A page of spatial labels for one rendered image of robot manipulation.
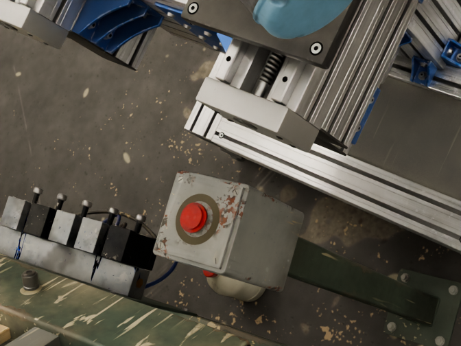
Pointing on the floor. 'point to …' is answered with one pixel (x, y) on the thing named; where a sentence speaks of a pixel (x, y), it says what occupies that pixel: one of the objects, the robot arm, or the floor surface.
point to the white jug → (233, 287)
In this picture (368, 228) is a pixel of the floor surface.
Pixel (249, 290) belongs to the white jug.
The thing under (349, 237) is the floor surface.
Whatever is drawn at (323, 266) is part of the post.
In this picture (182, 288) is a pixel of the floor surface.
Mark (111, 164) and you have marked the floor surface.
